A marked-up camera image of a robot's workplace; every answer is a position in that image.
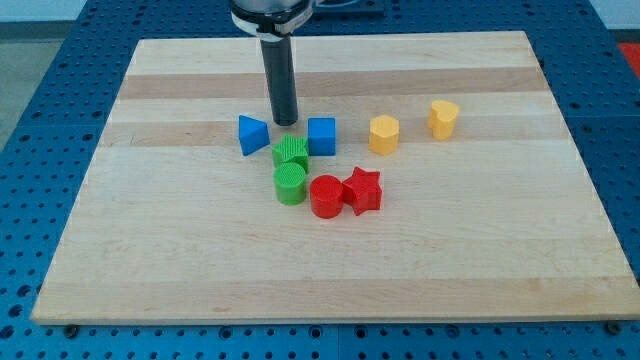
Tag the blue cube block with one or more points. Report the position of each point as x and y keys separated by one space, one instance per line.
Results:
x=322 y=136

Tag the red star block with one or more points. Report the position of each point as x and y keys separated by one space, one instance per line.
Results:
x=362 y=191

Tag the yellow hexagon block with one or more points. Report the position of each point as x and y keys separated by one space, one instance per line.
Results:
x=383 y=134

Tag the yellow heart block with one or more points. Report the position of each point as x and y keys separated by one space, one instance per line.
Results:
x=442 y=119

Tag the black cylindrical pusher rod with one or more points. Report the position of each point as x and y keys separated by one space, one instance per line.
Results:
x=279 y=71

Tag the wooden board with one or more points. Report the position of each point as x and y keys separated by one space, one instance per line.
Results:
x=500 y=222

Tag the green star block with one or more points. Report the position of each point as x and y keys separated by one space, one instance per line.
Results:
x=291 y=149

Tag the red cylinder block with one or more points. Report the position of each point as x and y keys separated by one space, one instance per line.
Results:
x=326 y=194

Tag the green cylinder block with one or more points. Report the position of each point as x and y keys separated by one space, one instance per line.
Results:
x=290 y=183

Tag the blue triangle block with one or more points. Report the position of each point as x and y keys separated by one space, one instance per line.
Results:
x=253 y=134

